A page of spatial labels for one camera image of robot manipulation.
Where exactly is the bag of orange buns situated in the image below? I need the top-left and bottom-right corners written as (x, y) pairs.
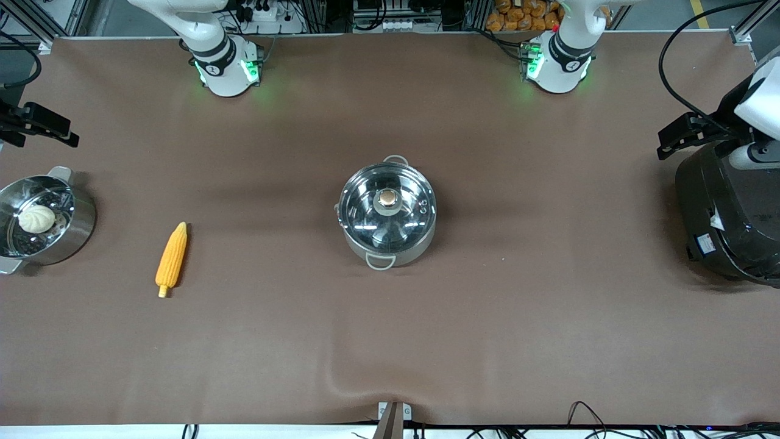
top-left (486, 0), bottom-right (561, 32)

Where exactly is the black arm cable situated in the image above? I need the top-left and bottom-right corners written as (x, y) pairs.
top-left (658, 0), bottom-right (780, 140)
top-left (0, 30), bottom-right (42, 91)

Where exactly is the metal clamp bracket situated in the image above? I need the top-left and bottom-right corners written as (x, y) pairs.
top-left (378, 401), bottom-right (413, 439)

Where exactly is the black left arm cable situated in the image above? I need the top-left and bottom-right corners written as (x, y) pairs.
top-left (658, 0), bottom-right (780, 140)

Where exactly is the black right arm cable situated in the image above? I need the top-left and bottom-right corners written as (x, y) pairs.
top-left (0, 30), bottom-right (42, 91)

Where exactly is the steel steamer pot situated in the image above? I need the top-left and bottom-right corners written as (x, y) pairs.
top-left (0, 166), bottom-right (97, 275)

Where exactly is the black looped cable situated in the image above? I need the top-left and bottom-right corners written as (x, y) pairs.
top-left (567, 401), bottom-right (610, 437)

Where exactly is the glass pot lid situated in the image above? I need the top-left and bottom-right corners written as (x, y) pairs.
top-left (339, 163), bottom-right (437, 252)

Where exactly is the aluminium frame profile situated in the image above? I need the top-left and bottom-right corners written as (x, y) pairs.
top-left (0, 0), bottom-right (83, 54)
top-left (729, 0), bottom-right (780, 45)

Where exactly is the brown table cloth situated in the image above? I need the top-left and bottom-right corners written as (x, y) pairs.
top-left (0, 30), bottom-right (780, 427)

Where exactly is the stainless steel pot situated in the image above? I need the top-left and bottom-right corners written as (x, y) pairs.
top-left (334, 154), bottom-right (438, 271)

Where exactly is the white power strip with plugs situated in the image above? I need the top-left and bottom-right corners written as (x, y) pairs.
top-left (235, 0), bottom-right (280, 24)

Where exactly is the white steamed bun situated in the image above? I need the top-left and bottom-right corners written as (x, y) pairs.
top-left (17, 204), bottom-right (57, 234)

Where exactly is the black rice cooker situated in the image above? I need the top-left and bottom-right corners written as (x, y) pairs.
top-left (675, 137), bottom-right (780, 288)

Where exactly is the yellow corn cob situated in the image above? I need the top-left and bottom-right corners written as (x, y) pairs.
top-left (155, 221), bottom-right (189, 299)

